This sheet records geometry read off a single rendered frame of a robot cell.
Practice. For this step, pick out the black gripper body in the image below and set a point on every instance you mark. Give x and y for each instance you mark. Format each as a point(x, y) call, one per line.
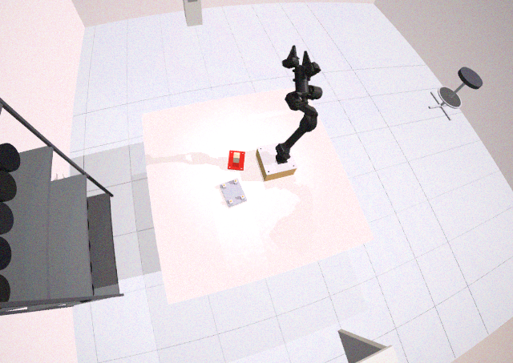
point(291, 63)

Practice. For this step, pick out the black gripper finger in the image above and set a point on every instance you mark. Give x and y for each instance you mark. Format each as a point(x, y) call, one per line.
point(293, 52)
point(306, 59)

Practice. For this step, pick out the red board with square handle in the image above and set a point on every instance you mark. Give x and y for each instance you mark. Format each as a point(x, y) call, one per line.
point(236, 160)

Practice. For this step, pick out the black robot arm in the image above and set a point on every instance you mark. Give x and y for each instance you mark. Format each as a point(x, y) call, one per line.
point(298, 101)

